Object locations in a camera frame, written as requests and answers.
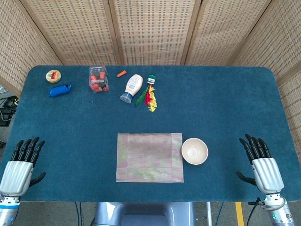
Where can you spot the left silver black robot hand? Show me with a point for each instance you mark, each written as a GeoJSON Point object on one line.
{"type": "Point", "coordinates": [17, 171]}

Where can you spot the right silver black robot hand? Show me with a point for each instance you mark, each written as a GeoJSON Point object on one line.
{"type": "Point", "coordinates": [268, 171]}

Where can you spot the white round bowl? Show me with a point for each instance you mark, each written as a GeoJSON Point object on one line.
{"type": "Point", "coordinates": [194, 150]}

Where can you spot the beige woven placemat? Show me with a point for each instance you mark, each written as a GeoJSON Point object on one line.
{"type": "Point", "coordinates": [149, 157]}

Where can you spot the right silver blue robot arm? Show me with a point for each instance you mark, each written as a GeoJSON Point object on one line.
{"type": "Point", "coordinates": [279, 214]}

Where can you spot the white table leg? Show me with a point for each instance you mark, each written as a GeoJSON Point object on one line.
{"type": "Point", "coordinates": [209, 214]}

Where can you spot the blue fish toy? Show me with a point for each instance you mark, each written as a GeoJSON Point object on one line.
{"type": "Point", "coordinates": [58, 91]}

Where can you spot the small yellow-lid jar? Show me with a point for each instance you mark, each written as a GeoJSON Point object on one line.
{"type": "Point", "coordinates": [53, 76]}

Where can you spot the clear box with orange caps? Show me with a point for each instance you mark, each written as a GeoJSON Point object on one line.
{"type": "Point", "coordinates": [98, 80]}

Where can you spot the gray blue robot torso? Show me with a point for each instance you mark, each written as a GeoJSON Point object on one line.
{"type": "Point", "coordinates": [145, 214]}

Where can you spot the colourful feather shuttlecock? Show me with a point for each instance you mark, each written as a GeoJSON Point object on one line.
{"type": "Point", "coordinates": [150, 94]}

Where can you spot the white mayonnaise squeeze bottle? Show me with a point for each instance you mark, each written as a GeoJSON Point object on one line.
{"type": "Point", "coordinates": [132, 87]}

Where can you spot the small orange plastic piece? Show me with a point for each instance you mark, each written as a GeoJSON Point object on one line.
{"type": "Point", "coordinates": [121, 73]}

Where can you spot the woven bamboo folding screen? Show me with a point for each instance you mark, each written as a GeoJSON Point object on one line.
{"type": "Point", "coordinates": [152, 30]}

